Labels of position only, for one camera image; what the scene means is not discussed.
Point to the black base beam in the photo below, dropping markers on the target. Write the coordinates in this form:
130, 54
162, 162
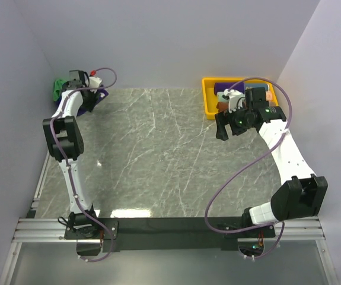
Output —
129, 234

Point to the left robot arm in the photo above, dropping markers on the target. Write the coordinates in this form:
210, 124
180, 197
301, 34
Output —
65, 144

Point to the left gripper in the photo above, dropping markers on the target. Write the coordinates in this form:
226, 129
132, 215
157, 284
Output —
94, 97

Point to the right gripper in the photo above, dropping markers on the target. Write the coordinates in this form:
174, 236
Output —
221, 119

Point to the purple towel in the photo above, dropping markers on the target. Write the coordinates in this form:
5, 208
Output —
102, 97
232, 87

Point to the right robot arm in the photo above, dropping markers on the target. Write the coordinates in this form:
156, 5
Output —
302, 192

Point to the green towel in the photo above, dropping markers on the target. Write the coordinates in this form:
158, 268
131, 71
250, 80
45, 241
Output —
58, 89

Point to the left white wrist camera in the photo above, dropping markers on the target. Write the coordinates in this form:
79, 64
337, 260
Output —
95, 82

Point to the rolled purple towel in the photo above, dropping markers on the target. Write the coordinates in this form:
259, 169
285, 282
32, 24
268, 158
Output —
232, 87

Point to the rolled pink printed towel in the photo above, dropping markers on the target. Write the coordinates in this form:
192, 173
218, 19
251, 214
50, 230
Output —
269, 96

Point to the rolled brown towel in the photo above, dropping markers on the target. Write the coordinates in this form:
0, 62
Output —
222, 106

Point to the rolled mint towel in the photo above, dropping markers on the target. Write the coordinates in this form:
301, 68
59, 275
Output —
222, 97

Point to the yellow plastic tray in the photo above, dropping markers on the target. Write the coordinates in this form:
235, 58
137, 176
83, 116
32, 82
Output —
212, 85

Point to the aluminium rail frame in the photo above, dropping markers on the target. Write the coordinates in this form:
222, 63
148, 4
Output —
48, 230

